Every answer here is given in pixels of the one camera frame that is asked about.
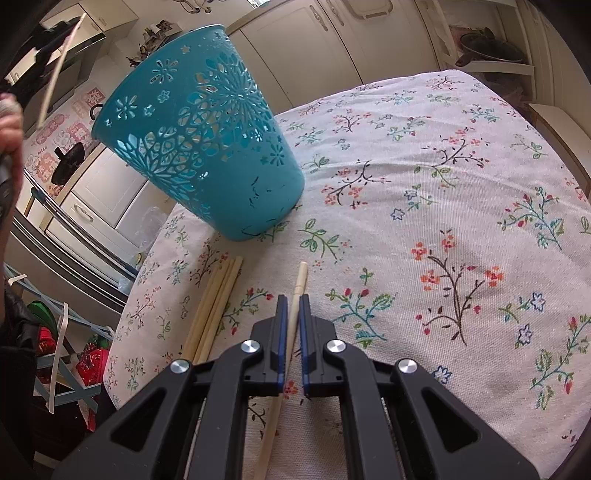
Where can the white tall cabinet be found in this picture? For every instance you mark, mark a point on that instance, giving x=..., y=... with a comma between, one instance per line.
x=558, y=50

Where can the cream chopstick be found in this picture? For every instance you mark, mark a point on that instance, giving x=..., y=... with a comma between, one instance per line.
x=300, y=281

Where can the metal kettle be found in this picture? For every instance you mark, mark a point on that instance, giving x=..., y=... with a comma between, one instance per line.
x=96, y=113

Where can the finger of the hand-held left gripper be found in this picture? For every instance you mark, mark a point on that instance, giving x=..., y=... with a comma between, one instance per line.
x=39, y=50

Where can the person's left hand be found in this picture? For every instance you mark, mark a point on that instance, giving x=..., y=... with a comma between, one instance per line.
x=10, y=131

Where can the floral tablecloth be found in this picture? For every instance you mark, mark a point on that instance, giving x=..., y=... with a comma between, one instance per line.
x=415, y=207

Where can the stainless steel appliance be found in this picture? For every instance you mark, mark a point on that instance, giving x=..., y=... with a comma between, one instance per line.
x=69, y=258

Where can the teal perforated plastic basket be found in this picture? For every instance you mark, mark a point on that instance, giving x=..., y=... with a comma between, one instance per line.
x=258, y=184

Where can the white base cabinets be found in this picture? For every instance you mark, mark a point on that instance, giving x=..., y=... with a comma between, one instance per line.
x=106, y=184

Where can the white hanging tray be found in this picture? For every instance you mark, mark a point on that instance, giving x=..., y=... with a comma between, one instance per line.
x=369, y=8

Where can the blue folding rack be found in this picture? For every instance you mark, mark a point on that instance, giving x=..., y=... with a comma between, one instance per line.
x=55, y=364

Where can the range hood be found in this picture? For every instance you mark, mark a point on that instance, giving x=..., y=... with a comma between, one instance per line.
x=83, y=60

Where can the white shelf rack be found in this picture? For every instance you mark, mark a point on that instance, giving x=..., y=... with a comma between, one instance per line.
x=489, y=69

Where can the wooden bench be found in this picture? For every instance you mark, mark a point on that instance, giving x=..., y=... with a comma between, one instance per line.
x=561, y=134

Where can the pink wall stickers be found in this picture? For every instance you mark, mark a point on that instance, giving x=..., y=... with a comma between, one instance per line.
x=53, y=134

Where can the red cloth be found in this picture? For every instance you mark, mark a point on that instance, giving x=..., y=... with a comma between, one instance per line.
x=94, y=362

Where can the clear plastic bag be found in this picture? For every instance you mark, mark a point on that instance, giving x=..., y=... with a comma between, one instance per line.
x=150, y=228

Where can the person's black jacket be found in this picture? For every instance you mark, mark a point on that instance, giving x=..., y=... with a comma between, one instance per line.
x=16, y=369

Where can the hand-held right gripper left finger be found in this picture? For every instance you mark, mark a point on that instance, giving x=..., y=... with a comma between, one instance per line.
x=281, y=344

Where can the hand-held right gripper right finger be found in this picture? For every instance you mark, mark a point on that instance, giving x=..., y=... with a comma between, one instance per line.
x=304, y=344

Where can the dark frying pan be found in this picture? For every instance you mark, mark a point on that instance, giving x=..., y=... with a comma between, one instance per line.
x=491, y=48

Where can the black wok with lid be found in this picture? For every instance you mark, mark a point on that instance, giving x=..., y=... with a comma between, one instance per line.
x=67, y=161

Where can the white wall cabinets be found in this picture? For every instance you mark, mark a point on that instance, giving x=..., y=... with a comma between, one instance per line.
x=332, y=50

